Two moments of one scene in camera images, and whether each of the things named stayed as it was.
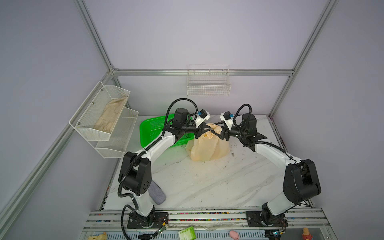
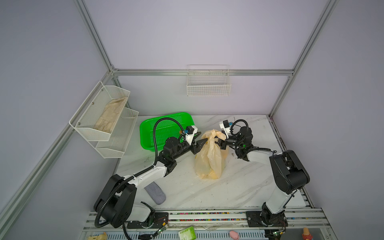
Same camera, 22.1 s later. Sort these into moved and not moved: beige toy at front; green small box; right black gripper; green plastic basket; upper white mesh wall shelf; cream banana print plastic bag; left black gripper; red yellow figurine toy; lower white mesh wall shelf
Moved: cream banana print plastic bag; right black gripper; left black gripper
Not moved: beige toy at front; upper white mesh wall shelf; green plastic basket; red yellow figurine toy; green small box; lower white mesh wall shelf
